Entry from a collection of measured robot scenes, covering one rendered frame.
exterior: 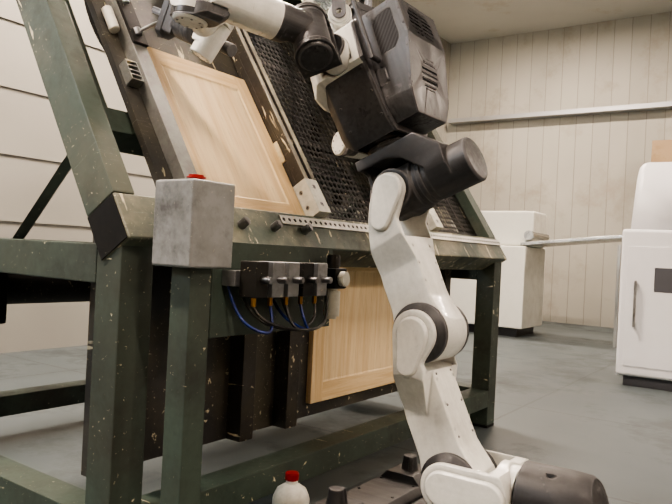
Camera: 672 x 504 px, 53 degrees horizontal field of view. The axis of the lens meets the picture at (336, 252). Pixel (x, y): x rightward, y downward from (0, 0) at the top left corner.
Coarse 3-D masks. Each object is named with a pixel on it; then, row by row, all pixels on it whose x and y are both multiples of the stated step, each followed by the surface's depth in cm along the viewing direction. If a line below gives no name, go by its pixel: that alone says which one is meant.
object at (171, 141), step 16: (112, 0) 191; (128, 48) 186; (144, 48) 188; (144, 64) 184; (144, 80) 182; (144, 96) 181; (160, 96) 182; (160, 112) 178; (160, 128) 177; (176, 128) 179; (160, 144) 177; (176, 144) 176; (176, 160) 173; (176, 176) 173
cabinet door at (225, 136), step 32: (160, 64) 194; (192, 64) 207; (192, 96) 198; (224, 96) 212; (192, 128) 189; (224, 128) 202; (256, 128) 216; (192, 160) 181; (224, 160) 193; (256, 160) 206; (256, 192) 197; (288, 192) 210
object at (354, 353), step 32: (352, 288) 259; (384, 288) 279; (352, 320) 260; (384, 320) 280; (320, 352) 243; (352, 352) 261; (384, 352) 281; (320, 384) 244; (352, 384) 261; (384, 384) 281
